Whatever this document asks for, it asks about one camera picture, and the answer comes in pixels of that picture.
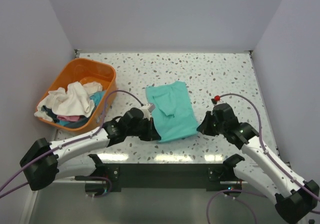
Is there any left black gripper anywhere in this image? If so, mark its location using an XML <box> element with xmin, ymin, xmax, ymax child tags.
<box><xmin>126</xmin><ymin>117</ymin><xmax>161</xmax><ymax>141</ymax></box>

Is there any teal t shirt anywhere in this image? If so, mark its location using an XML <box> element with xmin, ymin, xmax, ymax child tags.
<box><xmin>146</xmin><ymin>81</ymin><xmax>199</xmax><ymax>143</ymax></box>

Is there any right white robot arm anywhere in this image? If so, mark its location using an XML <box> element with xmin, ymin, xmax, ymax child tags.
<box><xmin>197</xmin><ymin>103</ymin><xmax>320</xmax><ymax>224</ymax></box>

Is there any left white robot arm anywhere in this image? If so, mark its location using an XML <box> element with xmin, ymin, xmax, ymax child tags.
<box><xmin>19</xmin><ymin>103</ymin><xmax>161</xmax><ymax>191</ymax></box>

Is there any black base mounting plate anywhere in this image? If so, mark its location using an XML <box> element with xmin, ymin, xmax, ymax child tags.
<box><xmin>75</xmin><ymin>163</ymin><xmax>246</xmax><ymax>192</ymax></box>

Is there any orange plastic laundry basket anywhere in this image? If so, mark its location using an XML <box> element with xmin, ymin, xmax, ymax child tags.
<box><xmin>38</xmin><ymin>58</ymin><xmax>117</xmax><ymax>135</ymax></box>

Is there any white crumpled shirt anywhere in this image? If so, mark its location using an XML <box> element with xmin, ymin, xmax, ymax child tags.
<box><xmin>34</xmin><ymin>81</ymin><xmax>103</xmax><ymax>122</ymax></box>

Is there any pink shirt in basket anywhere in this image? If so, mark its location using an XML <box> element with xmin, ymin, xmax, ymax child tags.
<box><xmin>57</xmin><ymin>115</ymin><xmax>81</xmax><ymax>122</ymax></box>

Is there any dark blue shirt in basket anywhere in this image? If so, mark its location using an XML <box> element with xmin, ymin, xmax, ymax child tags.
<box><xmin>41</xmin><ymin>105</ymin><xmax>60</xmax><ymax>123</ymax></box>

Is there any aluminium frame rail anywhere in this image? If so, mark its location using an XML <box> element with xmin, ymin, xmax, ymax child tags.
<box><xmin>31</xmin><ymin>161</ymin><xmax>296</xmax><ymax>184</ymax></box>

